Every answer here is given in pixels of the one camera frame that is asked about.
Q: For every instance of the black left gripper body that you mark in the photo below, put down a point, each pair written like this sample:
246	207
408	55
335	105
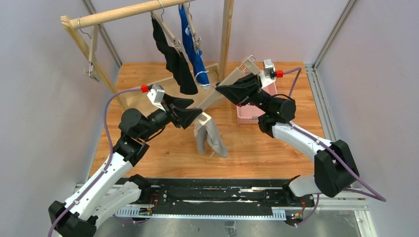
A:
172	111

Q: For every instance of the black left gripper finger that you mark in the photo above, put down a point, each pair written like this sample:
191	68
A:
185	117
177	102

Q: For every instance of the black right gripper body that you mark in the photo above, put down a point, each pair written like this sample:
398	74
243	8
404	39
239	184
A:
252	89

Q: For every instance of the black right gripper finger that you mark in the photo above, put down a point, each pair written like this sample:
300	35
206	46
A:
249	78
239	91

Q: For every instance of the beige clip hanger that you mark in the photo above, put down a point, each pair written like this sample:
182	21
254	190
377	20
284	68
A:
215	97

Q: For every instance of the grey white underwear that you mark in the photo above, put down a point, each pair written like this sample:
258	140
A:
206	131

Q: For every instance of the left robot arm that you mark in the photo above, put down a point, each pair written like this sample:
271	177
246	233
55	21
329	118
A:
81	214

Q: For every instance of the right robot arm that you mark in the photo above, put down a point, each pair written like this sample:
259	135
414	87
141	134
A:
334	166

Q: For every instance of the black underwear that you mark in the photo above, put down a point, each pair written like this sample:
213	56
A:
175	62

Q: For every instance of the blue underwear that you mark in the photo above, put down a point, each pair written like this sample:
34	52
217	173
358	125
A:
200	74

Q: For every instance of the beige hanger with black underwear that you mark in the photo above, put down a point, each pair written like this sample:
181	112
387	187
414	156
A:
175	42

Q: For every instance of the beige hanger with blue underwear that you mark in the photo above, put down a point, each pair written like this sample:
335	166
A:
195	38

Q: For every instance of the empty beige hanger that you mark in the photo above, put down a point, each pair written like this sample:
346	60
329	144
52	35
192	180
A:
91	70

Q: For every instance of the wooden clothes rack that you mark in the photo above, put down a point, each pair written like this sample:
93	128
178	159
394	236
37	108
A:
154	72

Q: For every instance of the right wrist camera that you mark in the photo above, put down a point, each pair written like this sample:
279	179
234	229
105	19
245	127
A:
267	75

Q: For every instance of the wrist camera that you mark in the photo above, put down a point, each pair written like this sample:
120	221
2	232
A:
267	75
155	95

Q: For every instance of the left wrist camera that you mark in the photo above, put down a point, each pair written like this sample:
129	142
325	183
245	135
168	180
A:
155	95

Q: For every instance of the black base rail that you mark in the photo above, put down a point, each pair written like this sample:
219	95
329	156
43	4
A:
219	197

